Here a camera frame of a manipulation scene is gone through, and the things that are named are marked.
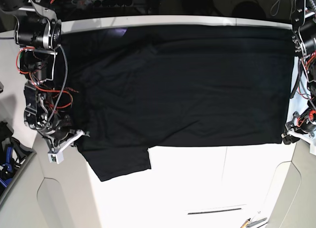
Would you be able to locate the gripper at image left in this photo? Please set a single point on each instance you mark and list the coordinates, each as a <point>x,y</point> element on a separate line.
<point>61,133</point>

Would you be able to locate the grey partition panel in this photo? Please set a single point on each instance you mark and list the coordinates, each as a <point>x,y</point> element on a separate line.
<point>46,195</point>
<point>296,203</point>

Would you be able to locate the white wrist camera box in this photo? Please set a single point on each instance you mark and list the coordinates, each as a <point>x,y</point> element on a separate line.
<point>56,157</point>

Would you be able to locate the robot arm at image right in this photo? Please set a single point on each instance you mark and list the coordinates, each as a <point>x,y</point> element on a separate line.
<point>304,39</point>

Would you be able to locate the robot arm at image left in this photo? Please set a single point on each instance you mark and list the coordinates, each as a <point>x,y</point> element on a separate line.
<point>43,62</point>

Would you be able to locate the grey partition panel right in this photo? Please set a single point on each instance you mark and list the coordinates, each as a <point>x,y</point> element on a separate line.
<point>296,203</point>

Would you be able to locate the black T-shirt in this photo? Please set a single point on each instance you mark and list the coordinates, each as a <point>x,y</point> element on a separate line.
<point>178,86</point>

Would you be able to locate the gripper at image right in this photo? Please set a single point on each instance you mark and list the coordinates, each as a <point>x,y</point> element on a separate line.
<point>302,126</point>

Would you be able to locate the grey partition panel left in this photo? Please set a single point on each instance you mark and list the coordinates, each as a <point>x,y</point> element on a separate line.
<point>46,195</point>

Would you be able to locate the yellow and grey pens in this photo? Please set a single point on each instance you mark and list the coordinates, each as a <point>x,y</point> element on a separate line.
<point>249,224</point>

